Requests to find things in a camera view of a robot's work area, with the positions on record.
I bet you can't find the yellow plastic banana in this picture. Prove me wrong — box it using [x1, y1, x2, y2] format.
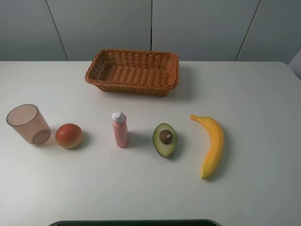
[190, 114, 224, 180]

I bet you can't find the brown wicker basket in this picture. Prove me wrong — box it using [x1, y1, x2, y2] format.
[85, 49, 179, 97]

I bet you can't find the halved avocado with pit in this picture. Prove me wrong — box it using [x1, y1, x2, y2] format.
[152, 123, 177, 158]

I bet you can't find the pink bottle white cap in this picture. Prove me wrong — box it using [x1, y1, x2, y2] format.
[112, 112, 128, 148]

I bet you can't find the red orange peach fruit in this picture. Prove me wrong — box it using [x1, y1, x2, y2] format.
[55, 123, 83, 150]

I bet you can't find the black tray edge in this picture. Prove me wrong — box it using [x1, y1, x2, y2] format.
[50, 219, 220, 226]

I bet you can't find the translucent brown plastic cup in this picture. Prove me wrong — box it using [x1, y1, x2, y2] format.
[6, 104, 51, 145]

